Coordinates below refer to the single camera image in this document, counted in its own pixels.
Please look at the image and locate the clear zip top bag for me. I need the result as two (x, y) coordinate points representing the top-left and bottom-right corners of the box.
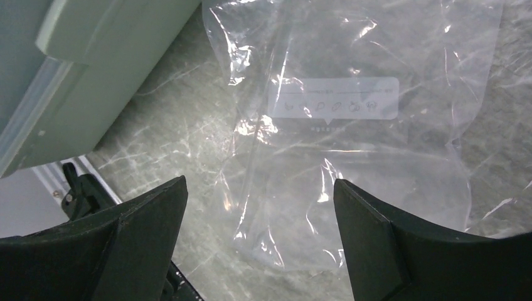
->
(202, 1), (504, 270)

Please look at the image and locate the clear plastic storage box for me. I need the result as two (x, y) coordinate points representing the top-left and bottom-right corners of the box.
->
(1, 1), (200, 177)

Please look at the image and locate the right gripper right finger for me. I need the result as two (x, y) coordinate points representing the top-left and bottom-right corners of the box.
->
(333, 179), (531, 300)

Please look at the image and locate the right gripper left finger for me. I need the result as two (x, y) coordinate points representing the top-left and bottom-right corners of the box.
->
(1, 176), (188, 300)

